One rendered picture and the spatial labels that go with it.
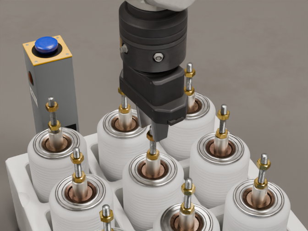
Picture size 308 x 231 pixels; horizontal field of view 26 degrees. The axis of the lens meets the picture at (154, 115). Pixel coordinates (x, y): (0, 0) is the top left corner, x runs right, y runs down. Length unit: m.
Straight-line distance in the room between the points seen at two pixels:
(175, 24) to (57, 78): 0.40
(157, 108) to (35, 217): 0.30
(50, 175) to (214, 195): 0.26
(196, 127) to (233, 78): 0.53
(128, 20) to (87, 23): 1.01
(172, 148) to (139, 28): 0.38
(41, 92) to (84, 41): 0.59
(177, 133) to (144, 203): 0.17
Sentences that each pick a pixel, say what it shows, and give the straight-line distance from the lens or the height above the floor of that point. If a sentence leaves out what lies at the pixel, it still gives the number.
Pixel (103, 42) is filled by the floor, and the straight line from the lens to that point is 1.76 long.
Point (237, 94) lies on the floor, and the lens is 1.59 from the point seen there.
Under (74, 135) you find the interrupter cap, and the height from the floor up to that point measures 0.25.
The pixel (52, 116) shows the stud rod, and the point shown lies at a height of 0.31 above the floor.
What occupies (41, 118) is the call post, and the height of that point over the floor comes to 0.19.
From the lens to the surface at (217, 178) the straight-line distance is 1.05.
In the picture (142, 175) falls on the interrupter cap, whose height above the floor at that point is 0.25.
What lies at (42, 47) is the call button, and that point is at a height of 0.33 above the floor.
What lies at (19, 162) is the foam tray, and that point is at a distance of 1.17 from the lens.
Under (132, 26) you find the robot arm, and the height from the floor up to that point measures 0.53.
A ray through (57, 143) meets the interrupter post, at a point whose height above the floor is 0.26.
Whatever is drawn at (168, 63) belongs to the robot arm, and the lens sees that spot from 0.86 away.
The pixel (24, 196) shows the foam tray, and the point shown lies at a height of 0.18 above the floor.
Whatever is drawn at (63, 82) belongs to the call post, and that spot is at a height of 0.26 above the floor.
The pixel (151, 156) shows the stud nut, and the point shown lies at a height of 0.29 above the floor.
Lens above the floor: 0.98
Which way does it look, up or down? 40 degrees down
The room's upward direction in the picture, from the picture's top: straight up
